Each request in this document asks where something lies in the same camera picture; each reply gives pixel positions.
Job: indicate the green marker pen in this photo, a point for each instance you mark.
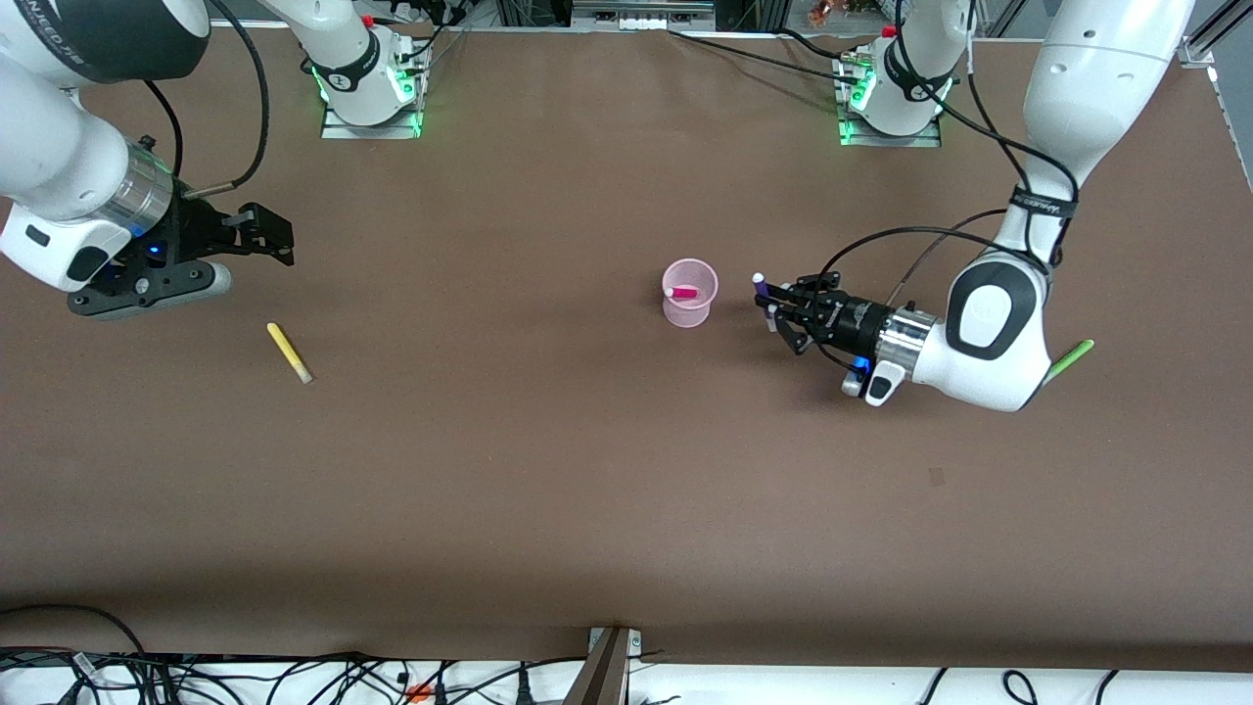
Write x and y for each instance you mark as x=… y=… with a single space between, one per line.
x=1077 y=351

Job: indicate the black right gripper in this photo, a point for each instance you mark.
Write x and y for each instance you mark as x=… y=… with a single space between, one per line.
x=189 y=232

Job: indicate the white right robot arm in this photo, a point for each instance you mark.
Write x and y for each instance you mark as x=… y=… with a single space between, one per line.
x=59 y=147

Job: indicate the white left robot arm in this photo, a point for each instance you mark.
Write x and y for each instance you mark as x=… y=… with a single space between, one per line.
x=1087 y=78

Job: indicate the pink mesh pen holder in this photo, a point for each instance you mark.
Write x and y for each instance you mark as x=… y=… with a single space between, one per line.
x=685 y=313

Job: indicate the metal table leg bracket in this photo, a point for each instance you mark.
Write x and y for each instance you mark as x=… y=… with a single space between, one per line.
x=607 y=666

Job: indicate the pink marker pen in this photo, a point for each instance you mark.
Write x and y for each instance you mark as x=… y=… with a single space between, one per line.
x=685 y=292

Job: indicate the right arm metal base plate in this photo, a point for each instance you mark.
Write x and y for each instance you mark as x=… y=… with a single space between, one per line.
x=338 y=132

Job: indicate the purple marker pen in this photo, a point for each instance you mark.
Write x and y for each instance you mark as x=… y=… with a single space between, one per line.
x=759 y=279

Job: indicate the yellow marker pen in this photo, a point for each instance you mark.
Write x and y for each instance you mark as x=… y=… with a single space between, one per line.
x=286 y=350

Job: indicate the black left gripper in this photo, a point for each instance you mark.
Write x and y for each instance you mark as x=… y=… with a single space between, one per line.
x=854 y=318

